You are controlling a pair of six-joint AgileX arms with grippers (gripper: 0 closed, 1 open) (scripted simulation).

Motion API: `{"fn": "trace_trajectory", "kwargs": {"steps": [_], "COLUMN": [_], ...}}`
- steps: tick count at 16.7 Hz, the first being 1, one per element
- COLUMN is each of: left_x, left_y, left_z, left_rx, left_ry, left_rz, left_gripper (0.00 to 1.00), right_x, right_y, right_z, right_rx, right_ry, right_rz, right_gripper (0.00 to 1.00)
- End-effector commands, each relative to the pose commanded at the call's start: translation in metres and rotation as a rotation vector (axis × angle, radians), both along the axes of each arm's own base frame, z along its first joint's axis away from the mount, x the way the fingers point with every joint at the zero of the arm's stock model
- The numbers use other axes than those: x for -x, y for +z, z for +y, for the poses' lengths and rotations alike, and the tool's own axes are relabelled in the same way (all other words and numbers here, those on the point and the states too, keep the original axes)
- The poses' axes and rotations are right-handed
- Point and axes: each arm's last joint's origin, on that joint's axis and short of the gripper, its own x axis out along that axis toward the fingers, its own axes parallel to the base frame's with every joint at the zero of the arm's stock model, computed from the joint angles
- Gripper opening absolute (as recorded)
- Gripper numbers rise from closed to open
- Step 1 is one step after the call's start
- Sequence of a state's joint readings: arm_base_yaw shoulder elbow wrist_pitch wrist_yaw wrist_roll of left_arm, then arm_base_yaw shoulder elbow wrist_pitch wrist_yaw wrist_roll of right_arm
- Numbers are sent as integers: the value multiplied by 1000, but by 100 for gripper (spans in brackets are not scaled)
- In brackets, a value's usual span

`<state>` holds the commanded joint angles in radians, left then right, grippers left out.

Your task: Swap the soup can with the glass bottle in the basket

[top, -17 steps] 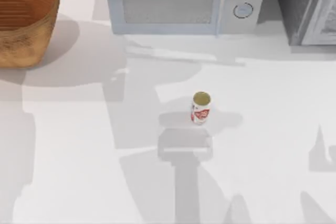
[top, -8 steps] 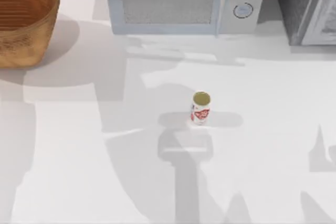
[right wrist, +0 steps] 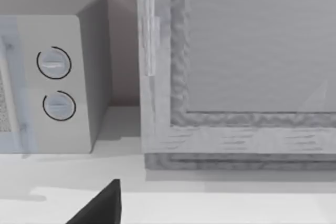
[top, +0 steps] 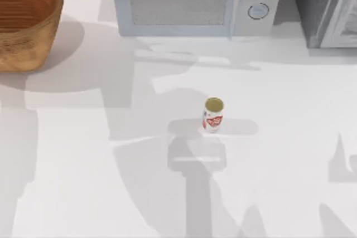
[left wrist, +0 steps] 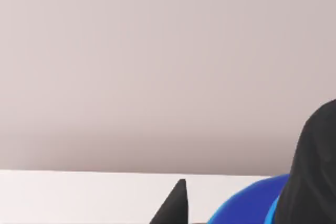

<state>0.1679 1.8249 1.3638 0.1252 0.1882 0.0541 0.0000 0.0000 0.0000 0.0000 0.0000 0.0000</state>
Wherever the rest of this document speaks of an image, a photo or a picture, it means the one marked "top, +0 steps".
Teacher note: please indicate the red and white can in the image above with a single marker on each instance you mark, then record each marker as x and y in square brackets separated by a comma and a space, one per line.
[213, 116]

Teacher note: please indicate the brown wicker basket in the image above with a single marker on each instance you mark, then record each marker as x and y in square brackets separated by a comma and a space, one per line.
[26, 23]

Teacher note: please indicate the round microwave knob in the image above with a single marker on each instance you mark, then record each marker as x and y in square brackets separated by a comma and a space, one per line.
[258, 11]

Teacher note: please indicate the microwave oven door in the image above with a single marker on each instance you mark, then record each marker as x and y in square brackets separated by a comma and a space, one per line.
[178, 1]

